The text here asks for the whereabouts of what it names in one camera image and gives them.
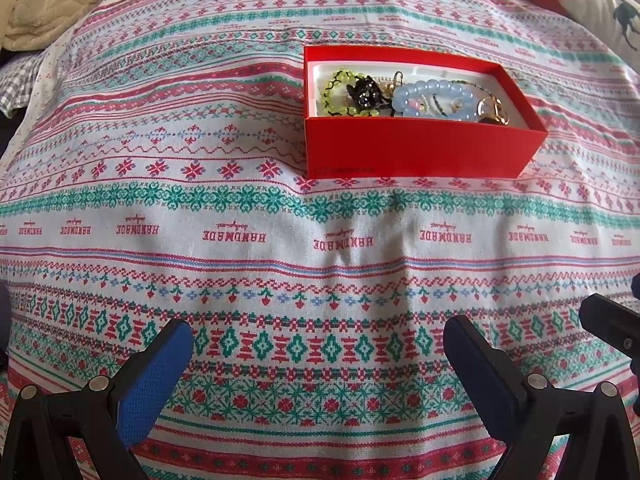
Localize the beige quilted blanket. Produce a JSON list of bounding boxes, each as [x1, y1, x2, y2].
[[0, 0, 171, 52]]

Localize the grey checked bed sheet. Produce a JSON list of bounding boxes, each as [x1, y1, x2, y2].
[[0, 52, 51, 118]]

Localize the printed patterned blanket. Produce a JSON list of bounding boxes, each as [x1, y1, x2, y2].
[[0, 0, 640, 480]]

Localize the pale blue bead bracelet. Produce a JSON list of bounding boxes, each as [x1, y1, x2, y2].
[[392, 79, 481, 123]]

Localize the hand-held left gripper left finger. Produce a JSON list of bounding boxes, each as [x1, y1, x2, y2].
[[0, 319, 193, 480]]

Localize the red jewelry box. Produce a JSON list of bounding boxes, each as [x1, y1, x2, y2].
[[302, 45, 548, 181]]

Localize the yellow-green bead bracelet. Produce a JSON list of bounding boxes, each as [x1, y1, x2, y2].
[[322, 70, 381, 118]]

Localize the green beaded bracelet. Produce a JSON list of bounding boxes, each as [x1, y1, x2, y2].
[[450, 78, 501, 94]]

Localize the white printed pillow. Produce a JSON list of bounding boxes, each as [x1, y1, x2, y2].
[[559, 0, 640, 66]]

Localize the gold ring clip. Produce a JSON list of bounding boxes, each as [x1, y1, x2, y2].
[[475, 95, 511, 127]]

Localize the black hair clip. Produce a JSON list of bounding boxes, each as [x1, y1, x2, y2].
[[346, 75, 388, 111]]

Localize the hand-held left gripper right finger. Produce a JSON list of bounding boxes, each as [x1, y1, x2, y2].
[[444, 316, 640, 480]]

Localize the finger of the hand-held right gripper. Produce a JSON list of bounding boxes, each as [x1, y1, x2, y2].
[[579, 294, 640, 376]]

